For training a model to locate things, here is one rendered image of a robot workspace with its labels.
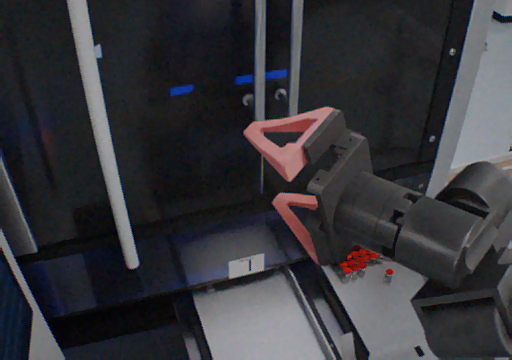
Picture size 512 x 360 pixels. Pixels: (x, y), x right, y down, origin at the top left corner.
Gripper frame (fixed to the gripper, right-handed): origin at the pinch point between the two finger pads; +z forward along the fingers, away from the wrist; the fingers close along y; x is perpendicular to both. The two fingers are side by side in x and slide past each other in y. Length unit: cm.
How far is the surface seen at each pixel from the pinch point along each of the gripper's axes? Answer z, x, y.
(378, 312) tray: 12, -24, -84
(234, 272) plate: 39, -8, -63
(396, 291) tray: 12, -33, -87
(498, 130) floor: 57, -244, -234
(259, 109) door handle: 25.7, -20.9, -19.0
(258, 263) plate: 36, -13, -64
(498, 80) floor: 85, -319, -252
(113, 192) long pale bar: 38.4, 3.8, -20.6
